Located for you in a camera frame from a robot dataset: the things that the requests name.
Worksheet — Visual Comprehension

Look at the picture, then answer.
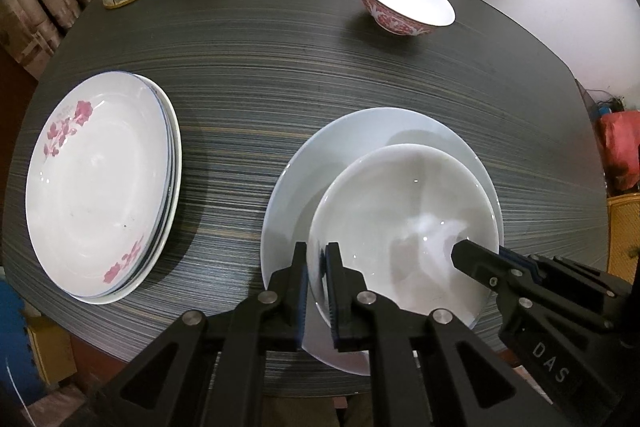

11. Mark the large white bowl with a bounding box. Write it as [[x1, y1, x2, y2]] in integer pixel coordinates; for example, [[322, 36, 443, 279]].
[[260, 107, 503, 377]]

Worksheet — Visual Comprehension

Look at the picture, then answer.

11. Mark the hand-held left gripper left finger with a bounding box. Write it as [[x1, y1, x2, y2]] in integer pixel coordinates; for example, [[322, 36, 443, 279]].
[[90, 241, 308, 427]]

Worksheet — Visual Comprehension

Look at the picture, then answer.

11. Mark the blue foam piece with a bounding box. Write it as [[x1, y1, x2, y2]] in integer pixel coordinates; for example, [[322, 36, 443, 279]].
[[0, 281, 43, 408]]

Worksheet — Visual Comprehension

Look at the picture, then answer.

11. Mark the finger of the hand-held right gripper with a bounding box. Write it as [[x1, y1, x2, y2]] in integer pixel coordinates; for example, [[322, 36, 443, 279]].
[[500, 247, 633, 333], [451, 239, 546, 313]]

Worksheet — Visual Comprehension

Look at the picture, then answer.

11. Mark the white plate pink rose blue rim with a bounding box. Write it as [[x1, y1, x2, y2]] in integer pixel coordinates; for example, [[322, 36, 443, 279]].
[[25, 72, 173, 299]]

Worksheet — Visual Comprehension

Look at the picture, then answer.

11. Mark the red plastic bag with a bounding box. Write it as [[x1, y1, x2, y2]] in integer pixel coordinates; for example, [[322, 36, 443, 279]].
[[600, 111, 640, 192]]

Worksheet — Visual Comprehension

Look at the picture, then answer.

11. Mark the yellow box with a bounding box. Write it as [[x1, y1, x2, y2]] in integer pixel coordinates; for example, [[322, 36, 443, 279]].
[[25, 314, 78, 385]]

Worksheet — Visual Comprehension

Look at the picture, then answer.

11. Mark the beige patterned curtain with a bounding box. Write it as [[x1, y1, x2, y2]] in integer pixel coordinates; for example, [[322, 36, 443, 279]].
[[0, 0, 98, 80]]

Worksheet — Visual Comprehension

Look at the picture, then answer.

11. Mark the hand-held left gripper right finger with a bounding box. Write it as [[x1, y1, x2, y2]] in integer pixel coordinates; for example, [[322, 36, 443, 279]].
[[325, 241, 568, 427]]

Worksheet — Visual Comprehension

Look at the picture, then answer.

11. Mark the dark mesh bag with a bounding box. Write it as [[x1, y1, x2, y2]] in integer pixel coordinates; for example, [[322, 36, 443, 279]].
[[575, 79, 628, 120]]

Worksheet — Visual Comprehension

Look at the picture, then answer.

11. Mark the yellow wicker basket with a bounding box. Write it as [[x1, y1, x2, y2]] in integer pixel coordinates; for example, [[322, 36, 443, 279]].
[[606, 193, 640, 282]]

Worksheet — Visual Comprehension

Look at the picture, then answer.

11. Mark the white bowl floral outside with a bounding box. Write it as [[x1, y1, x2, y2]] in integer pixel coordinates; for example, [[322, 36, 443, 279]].
[[306, 143, 501, 343]]

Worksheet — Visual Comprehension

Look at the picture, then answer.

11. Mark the white plate pink peony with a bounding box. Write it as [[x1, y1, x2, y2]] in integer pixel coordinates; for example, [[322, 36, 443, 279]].
[[75, 74, 182, 305]]

